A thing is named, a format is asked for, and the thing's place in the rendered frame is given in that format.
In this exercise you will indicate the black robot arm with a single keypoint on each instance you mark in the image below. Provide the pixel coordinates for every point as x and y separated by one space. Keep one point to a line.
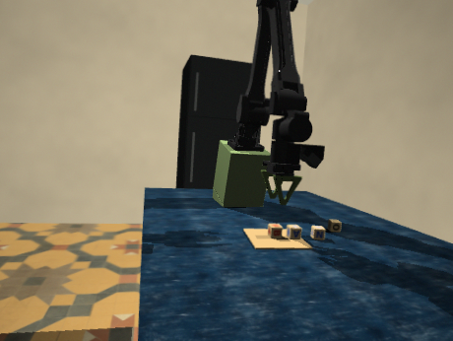
274 29

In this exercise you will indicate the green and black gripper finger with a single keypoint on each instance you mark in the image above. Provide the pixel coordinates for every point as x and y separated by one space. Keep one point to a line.
265 175
295 182

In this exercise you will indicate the beige mat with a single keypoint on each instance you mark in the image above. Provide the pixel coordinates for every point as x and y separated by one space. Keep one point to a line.
261 240

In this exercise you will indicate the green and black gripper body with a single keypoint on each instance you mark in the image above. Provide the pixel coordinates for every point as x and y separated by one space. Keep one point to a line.
278 159

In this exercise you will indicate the beige letter block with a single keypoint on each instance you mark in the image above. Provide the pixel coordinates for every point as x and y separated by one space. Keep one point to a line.
317 232
275 231
334 226
293 232

